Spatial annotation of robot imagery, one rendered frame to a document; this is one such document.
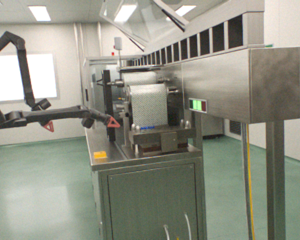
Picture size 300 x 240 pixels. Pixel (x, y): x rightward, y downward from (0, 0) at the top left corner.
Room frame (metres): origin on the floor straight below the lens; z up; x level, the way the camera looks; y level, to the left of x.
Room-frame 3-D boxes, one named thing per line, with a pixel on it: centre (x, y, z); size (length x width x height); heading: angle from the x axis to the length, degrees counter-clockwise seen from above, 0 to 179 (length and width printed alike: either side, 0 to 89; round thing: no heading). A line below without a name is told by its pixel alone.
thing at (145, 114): (1.93, 0.01, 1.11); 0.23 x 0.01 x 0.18; 104
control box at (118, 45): (2.50, 0.24, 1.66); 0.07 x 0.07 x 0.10; 83
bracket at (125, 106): (1.98, 0.19, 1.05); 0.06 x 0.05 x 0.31; 104
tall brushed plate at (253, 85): (2.69, -0.14, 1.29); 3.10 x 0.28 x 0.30; 14
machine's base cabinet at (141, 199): (2.88, 0.31, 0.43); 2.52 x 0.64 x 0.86; 14
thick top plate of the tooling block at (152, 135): (1.82, -0.06, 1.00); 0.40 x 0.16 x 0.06; 104
